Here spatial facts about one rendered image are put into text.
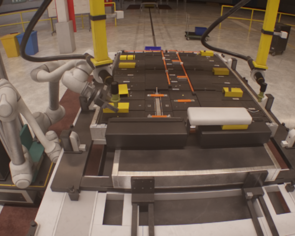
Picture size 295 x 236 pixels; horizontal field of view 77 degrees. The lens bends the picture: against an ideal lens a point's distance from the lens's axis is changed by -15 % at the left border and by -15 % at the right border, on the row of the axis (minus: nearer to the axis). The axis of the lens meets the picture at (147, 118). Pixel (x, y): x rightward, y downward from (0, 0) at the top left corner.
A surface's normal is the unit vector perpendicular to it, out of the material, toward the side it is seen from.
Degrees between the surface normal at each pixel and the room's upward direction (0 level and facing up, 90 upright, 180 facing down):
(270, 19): 90
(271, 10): 90
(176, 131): 0
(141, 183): 90
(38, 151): 0
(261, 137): 90
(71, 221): 0
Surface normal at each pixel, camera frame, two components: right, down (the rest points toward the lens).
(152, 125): 0.00, -0.82
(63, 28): 0.00, 0.57
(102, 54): 0.47, 0.51
